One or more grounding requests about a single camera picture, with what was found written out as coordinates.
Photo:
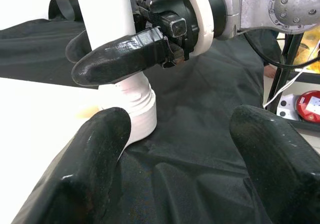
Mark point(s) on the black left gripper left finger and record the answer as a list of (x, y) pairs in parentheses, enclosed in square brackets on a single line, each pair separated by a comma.
[(82, 171)]

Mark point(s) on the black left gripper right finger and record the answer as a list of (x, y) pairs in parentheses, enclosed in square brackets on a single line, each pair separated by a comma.
[(280, 169)]

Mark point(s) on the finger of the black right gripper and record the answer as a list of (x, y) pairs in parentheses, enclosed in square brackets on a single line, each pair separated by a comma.
[(115, 61), (77, 48)]

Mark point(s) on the white plastic table leg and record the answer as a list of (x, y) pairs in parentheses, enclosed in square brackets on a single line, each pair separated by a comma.
[(110, 8)]

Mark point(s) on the white plastic table top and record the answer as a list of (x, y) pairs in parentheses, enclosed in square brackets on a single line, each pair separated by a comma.
[(37, 121)]

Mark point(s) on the small red object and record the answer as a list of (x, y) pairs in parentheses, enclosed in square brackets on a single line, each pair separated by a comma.
[(303, 113)]

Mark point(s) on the white plastic device box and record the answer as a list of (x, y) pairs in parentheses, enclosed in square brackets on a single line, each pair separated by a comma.
[(287, 106)]

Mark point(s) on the black cloth table cover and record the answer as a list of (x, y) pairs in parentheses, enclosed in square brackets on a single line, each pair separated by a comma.
[(200, 96)]

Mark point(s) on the black metal stand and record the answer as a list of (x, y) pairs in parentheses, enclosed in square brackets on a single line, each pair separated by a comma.
[(285, 66)]

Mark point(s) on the yellow patterned object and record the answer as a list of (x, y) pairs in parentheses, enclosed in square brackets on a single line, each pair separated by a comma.
[(310, 37)]

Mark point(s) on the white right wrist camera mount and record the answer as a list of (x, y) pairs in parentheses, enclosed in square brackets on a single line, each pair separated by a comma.
[(202, 8)]

